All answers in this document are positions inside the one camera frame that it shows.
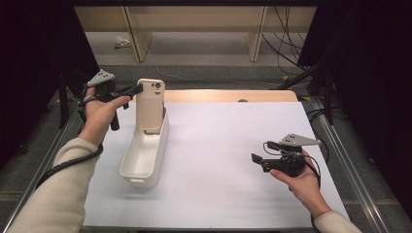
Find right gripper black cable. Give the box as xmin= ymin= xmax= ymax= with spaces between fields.
xmin=262 ymin=142 xmax=323 ymax=188

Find black curtain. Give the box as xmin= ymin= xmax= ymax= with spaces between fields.
xmin=297 ymin=0 xmax=412 ymax=221
xmin=0 ymin=0 xmax=101 ymax=169

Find beige phone case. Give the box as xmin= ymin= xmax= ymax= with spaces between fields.
xmin=135 ymin=78 xmax=166 ymax=132

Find bundle of black cables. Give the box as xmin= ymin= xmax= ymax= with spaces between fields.
xmin=261 ymin=5 xmax=312 ymax=76

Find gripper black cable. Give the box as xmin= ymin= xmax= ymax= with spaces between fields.
xmin=35 ymin=85 xmax=105 ymax=188
xmin=262 ymin=142 xmax=323 ymax=188

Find crumpled white paper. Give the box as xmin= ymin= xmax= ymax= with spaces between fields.
xmin=114 ymin=35 xmax=131 ymax=50

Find white plastic storage bin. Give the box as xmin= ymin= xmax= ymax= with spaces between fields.
xmin=119 ymin=108 xmax=170 ymax=189

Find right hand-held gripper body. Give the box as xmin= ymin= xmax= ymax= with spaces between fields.
xmin=261 ymin=133 xmax=322 ymax=178

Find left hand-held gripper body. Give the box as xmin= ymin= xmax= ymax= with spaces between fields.
xmin=86 ymin=69 xmax=120 ymax=132

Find black metal stand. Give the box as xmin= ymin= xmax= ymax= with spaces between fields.
xmin=57 ymin=66 xmax=124 ymax=129
xmin=278 ymin=64 xmax=334 ymax=125

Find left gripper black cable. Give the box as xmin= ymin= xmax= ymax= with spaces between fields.
xmin=35 ymin=85 xmax=105 ymax=188

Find aluminium floor rail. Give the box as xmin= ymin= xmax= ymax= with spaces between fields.
xmin=307 ymin=96 xmax=390 ymax=233
xmin=1 ymin=93 xmax=88 ymax=233

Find person's left hand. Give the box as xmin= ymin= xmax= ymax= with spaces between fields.
xmin=78 ymin=86 xmax=132 ymax=145

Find black floor cable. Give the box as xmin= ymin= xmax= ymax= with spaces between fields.
xmin=305 ymin=106 xmax=344 ymax=163

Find white table cover sheet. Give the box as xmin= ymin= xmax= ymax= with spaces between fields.
xmin=83 ymin=101 xmax=351 ymax=229

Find person's right hand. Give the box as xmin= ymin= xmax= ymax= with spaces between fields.
xmin=269 ymin=149 xmax=333 ymax=219

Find wooden shelf unit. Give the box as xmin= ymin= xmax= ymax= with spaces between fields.
xmin=73 ymin=5 xmax=318 ymax=63

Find white floor cable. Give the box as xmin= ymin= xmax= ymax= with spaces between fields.
xmin=154 ymin=65 xmax=283 ymax=87

